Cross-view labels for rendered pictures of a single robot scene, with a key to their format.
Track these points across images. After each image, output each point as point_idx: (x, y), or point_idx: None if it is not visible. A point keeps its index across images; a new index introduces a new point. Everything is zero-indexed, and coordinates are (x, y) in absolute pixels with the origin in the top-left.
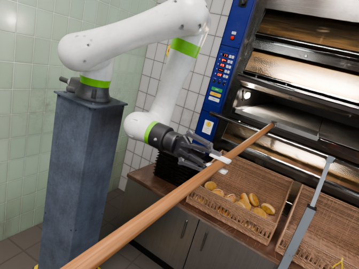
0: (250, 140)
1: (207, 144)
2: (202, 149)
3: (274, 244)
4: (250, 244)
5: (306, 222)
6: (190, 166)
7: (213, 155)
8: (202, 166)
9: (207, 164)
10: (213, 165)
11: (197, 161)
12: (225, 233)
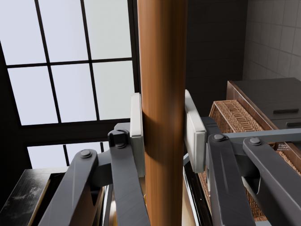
0: None
1: (83, 162)
2: (126, 172)
3: None
4: None
5: (266, 224)
6: (299, 191)
7: (131, 126)
8: (228, 142)
9: (196, 128)
10: (138, 31)
11: (224, 167)
12: None
